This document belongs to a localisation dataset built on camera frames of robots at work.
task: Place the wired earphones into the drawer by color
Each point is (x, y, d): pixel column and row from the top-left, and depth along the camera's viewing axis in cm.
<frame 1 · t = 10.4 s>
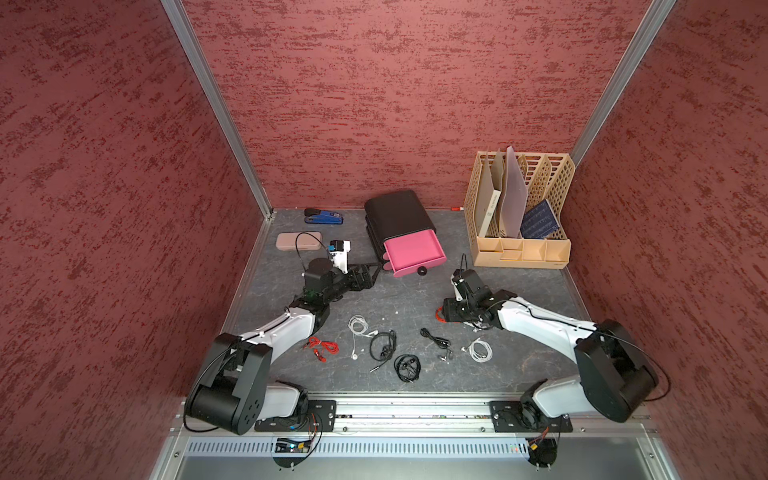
left hand: (371, 270, 86), fingers open
right hand: (450, 314, 89), fingers open
pink pencil case: (286, 241, 112), on the table
blue black stapler: (315, 215, 118), point 4 cm above the table
black pink drawer cabinet: (403, 233, 92), point 19 cm above the table
beige file organizer: (547, 176, 105), point 23 cm above the table
translucent grey folder: (510, 199, 111), point 13 cm above the table
dark blue notebook: (539, 221, 105), point 12 cm above the table
beige paper folder: (491, 191, 88), point 30 cm above the table
red earphones left: (320, 347, 87), on the table
white earphones left: (358, 325, 91), on the table
white earphones lower right: (479, 350, 87), on the table
black earphones middle: (382, 347, 87), on the table
black earphones bottom: (408, 367, 83), on the table
black earphones right: (443, 343, 87), on the table

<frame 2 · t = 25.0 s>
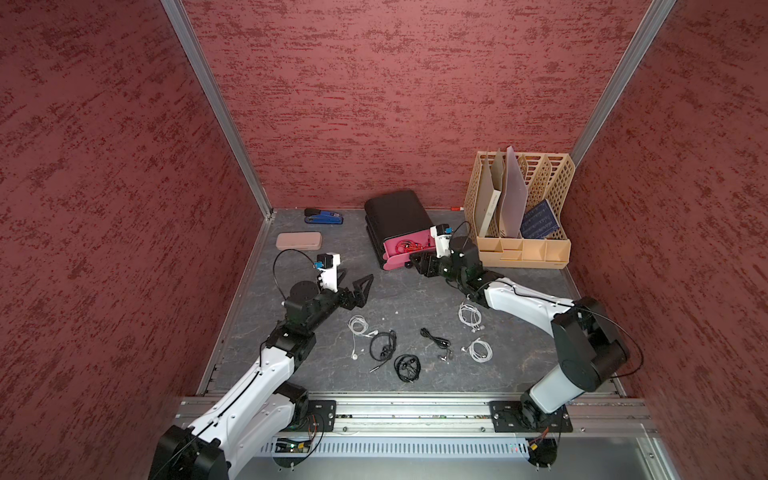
left hand: (359, 278, 78), fingers open
right hand: (414, 260, 88), fingers open
red earphones left: (403, 246, 94), point 15 cm above the table
white earphones upper right: (471, 316, 93), on the table
the other named things where they were.

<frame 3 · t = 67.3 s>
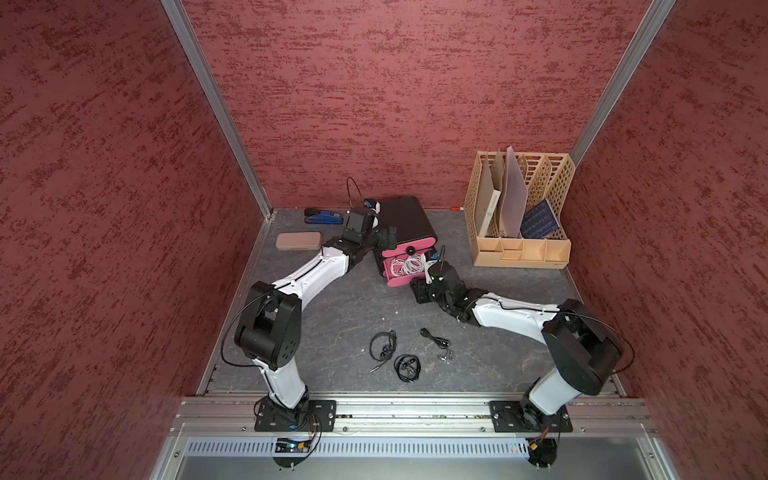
left hand: (383, 237, 91), fingers open
right hand: (414, 287, 90), fingers open
white earphones lower right: (412, 265, 96), point 9 cm above the table
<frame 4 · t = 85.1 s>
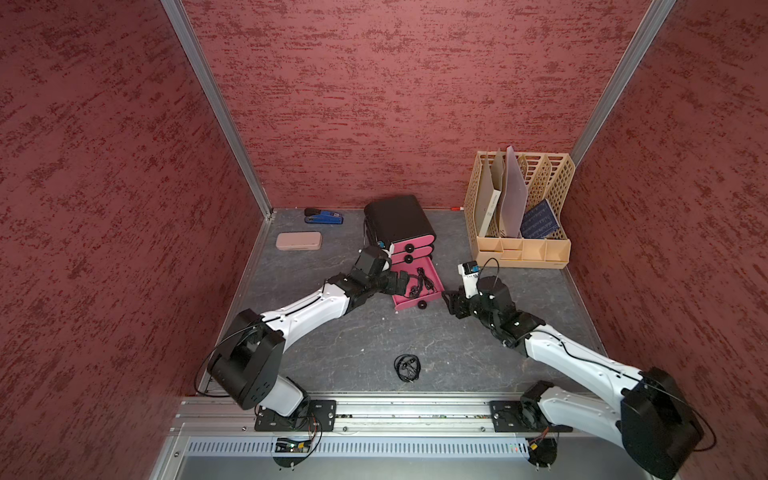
left hand: (393, 280, 87), fingers open
right hand: (450, 296, 85), fingers open
black pink drawer cabinet: (402, 224, 97), point 17 cm above the table
black earphones middle: (415, 289, 99), on the table
black earphones right: (423, 279, 101), point 2 cm above the table
